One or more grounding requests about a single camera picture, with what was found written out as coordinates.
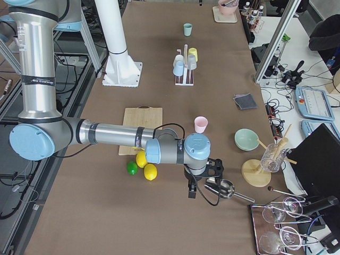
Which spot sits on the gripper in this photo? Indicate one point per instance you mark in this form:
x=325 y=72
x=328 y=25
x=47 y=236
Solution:
x=189 y=178

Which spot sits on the pink cup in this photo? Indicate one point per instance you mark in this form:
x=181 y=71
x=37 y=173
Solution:
x=200 y=124

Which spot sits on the mint green cup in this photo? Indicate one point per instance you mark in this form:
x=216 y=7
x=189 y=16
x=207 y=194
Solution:
x=187 y=29

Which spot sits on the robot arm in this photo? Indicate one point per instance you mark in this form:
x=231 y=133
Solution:
x=42 y=130

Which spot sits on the wooden cup tree stand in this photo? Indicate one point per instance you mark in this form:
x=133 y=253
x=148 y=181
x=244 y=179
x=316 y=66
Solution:
x=252 y=171

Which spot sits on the grey cup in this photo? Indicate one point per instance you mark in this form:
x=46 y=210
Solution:
x=192 y=63

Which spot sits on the white cup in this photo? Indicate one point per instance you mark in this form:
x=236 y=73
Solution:
x=177 y=58

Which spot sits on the yellow cup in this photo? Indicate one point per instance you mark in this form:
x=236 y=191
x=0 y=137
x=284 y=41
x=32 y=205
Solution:
x=193 y=52

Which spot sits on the metal scoop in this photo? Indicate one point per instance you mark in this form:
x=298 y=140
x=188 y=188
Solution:
x=225 y=189

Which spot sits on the yellow lemon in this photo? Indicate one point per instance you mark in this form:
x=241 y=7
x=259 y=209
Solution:
x=141 y=160
x=150 y=172

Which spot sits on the green lime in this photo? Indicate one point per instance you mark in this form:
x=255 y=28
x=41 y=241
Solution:
x=132 y=168

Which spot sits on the green bowl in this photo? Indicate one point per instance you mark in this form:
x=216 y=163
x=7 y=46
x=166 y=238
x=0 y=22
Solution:
x=246 y=139

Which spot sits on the bamboo cutting board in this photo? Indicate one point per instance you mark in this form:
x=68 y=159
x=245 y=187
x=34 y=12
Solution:
x=148 y=117

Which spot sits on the glass mug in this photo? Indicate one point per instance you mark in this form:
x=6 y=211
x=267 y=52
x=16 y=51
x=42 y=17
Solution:
x=273 y=157

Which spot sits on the wine glass rack tray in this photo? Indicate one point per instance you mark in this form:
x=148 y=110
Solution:
x=260 y=226

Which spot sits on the grey cloth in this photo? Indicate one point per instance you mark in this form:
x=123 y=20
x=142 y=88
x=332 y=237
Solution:
x=245 y=102

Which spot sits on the pink cloth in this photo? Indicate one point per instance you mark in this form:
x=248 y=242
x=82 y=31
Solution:
x=241 y=95

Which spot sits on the black power strip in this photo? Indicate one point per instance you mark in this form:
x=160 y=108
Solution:
x=276 y=124

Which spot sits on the black monitor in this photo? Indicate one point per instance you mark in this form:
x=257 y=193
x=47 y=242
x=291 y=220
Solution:
x=317 y=166

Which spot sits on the teach pendant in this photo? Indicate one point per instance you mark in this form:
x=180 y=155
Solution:
x=314 y=104
x=308 y=126

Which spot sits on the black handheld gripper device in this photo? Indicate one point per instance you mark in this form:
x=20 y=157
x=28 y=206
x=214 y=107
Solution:
x=293 y=78

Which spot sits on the pink bowl of ice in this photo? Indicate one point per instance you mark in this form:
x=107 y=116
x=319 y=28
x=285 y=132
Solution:
x=227 y=7

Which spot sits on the small bottle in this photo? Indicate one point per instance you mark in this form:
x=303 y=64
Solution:
x=254 y=14
x=246 y=8
x=261 y=11

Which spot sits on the person in blue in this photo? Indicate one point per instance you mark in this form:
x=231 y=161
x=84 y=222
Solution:
x=325 y=40

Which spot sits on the white wire cup rack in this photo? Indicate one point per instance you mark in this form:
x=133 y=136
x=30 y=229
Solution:
x=187 y=78

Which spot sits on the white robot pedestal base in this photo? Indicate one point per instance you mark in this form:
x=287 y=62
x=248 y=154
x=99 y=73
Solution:
x=121 y=70

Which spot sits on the aluminium frame post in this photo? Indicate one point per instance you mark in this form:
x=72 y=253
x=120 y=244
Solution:
x=277 y=36

